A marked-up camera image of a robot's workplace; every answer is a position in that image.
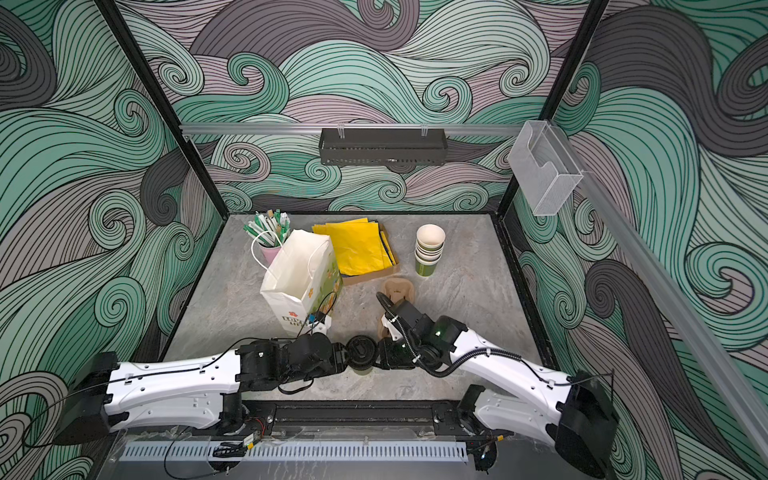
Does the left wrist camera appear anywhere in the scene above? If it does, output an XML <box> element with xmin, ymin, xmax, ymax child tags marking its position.
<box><xmin>307</xmin><ymin>311</ymin><xmax>332</xmax><ymax>335</ymax></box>

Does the stack of green paper cups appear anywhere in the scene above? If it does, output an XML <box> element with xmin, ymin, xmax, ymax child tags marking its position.
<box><xmin>414</xmin><ymin>224</ymin><xmax>446</xmax><ymax>277</ymax></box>

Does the white slotted cable duct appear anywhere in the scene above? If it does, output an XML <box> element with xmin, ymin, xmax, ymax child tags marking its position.
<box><xmin>119</xmin><ymin>441</ymin><xmax>468</xmax><ymax>462</ymax></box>

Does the yellow napkin stack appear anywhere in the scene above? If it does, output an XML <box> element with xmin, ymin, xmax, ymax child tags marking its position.
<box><xmin>312</xmin><ymin>218</ymin><xmax>394</xmax><ymax>276</ymax></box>

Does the pink cup of stirrers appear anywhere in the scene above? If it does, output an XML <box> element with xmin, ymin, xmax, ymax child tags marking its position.
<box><xmin>243</xmin><ymin>210</ymin><xmax>292</xmax><ymax>266</ymax></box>

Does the clear acrylic wall holder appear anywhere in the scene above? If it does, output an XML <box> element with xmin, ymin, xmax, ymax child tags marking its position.
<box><xmin>507</xmin><ymin>120</ymin><xmax>583</xmax><ymax>217</ymax></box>

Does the brown pulp cup carrier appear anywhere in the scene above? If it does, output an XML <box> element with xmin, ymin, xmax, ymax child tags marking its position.
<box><xmin>380</xmin><ymin>277</ymin><xmax>416</xmax><ymax>303</ymax></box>

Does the black wall-mounted tray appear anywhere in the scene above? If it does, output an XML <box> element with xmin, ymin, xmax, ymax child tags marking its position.
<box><xmin>318</xmin><ymin>127</ymin><xmax>448</xmax><ymax>167</ymax></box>

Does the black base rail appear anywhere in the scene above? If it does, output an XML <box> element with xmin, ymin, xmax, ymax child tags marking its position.
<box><xmin>113</xmin><ymin>398</ymin><xmax>595</xmax><ymax>438</ymax></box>

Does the black coffee lid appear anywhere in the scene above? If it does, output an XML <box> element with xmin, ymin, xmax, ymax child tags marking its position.
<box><xmin>346</xmin><ymin>335</ymin><xmax>377</xmax><ymax>368</ymax></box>

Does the white paper takeout bag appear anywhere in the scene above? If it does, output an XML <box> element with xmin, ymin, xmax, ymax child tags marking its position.
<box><xmin>259</xmin><ymin>230</ymin><xmax>343</xmax><ymax>335</ymax></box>

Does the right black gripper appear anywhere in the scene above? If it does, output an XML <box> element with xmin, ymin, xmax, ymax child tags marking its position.
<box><xmin>368</xmin><ymin>335</ymin><xmax>424</xmax><ymax>370</ymax></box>

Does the brown cardboard napkin tray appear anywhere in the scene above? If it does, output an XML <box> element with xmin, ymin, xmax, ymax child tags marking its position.
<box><xmin>342</xmin><ymin>223</ymin><xmax>401</xmax><ymax>286</ymax></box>

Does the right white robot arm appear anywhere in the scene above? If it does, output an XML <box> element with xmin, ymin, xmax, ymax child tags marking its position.
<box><xmin>377</xmin><ymin>293</ymin><xmax>619</xmax><ymax>479</ymax></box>

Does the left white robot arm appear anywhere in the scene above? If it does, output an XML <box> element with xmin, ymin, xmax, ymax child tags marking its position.
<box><xmin>50</xmin><ymin>333</ymin><xmax>348</xmax><ymax>446</ymax></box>

